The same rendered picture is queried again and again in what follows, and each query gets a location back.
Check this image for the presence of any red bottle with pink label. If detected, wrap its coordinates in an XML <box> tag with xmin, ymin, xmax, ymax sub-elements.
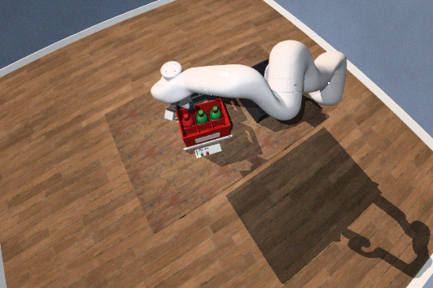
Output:
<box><xmin>182</xmin><ymin>114</ymin><xmax>195</xmax><ymax>129</ymax></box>

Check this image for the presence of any green bottle with light green label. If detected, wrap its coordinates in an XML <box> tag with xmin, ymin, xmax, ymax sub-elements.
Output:
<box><xmin>209</xmin><ymin>107</ymin><xmax>221</xmax><ymax>121</ymax></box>

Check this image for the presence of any white paper pick list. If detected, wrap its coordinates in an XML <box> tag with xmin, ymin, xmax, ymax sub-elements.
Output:
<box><xmin>195</xmin><ymin>143</ymin><xmax>222</xmax><ymax>158</ymax></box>

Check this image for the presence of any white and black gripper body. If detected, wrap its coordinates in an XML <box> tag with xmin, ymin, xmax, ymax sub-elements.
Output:
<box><xmin>178</xmin><ymin>96</ymin><xmax>193</xmax><ymax>109</ymax></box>

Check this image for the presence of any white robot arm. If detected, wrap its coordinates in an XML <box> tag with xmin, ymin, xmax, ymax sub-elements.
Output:
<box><xmin>151</xmin><ymin>40</ymin><xmax>347</xmax><ymax>120</ymax></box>

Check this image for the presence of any red crate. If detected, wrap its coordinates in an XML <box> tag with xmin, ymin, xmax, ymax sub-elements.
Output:
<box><xmin>176</xmin><ymin>98</ymin><xmax>230</xmax><ymax>147</ymax></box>

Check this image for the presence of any grey plastic crate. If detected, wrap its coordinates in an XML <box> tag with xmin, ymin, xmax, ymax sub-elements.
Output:
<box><xmin>191</xmin><ymin>93</ymin><xmax>216</xmax><ymax>105</ymax></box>

